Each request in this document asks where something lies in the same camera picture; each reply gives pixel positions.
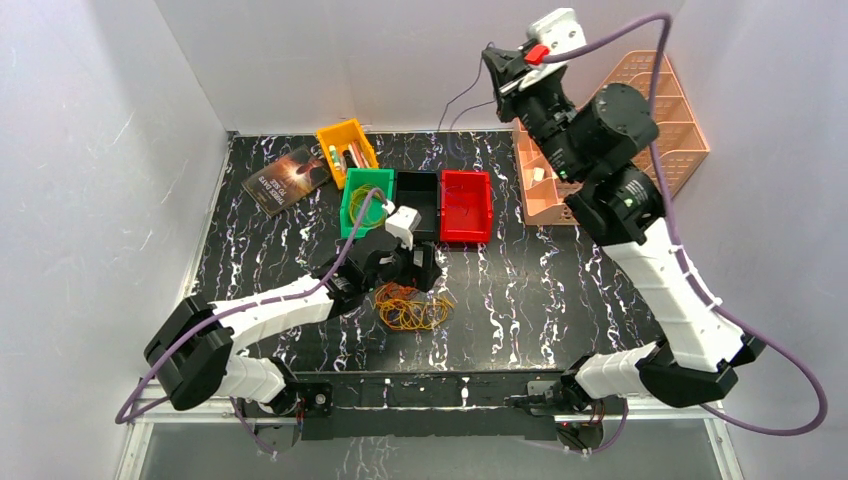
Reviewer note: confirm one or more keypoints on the green plastic bin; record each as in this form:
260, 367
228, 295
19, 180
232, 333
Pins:
365, 191

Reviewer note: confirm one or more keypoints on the dark paperback book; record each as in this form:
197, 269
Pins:
287, 180

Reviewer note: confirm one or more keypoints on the markers in yellow bin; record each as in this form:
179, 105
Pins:
348, 156

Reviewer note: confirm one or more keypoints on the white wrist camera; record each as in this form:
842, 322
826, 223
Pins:
555, 33
402, 224

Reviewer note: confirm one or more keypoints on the black plastic bin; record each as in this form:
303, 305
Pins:
420, 190

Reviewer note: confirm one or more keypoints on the red plastic bin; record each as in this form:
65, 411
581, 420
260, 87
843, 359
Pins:
466, 207

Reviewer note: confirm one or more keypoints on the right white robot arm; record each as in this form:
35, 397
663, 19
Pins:
624, 213

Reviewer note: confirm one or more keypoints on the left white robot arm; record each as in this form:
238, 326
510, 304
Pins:
196, 354

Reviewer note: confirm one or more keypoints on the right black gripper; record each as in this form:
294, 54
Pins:
505, 66

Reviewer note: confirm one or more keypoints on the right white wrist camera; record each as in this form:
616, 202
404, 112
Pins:
555, 33

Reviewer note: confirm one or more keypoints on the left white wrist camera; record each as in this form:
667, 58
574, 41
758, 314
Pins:
402, 224

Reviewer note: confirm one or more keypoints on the yellow plastic bin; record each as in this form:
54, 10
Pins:
341, 134

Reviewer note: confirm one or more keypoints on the peach plastic file rack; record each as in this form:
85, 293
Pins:
681, 144

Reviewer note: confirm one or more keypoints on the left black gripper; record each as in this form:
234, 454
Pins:
416, 263

